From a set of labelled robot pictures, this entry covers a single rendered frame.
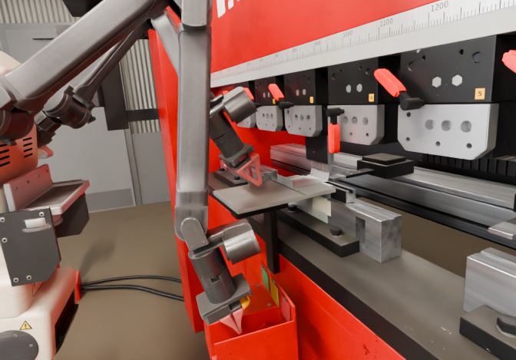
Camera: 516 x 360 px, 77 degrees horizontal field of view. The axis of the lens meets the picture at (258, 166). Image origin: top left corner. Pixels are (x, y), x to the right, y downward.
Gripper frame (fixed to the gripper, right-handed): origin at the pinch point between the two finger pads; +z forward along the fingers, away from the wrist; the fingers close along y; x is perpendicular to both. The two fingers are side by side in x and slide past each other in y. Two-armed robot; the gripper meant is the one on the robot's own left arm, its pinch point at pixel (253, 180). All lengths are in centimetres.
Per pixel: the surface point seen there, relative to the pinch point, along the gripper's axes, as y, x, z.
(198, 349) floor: 71, 58, 86
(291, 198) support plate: -9.8, -2.8, 5.4
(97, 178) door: 351, 81, 26
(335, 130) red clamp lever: -17.0, -16.8, -4.6
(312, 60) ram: -4.5, -27.2, -16.6
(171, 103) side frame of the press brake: 84, -6, -19
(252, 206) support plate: -9.9, 5.9, 0.4
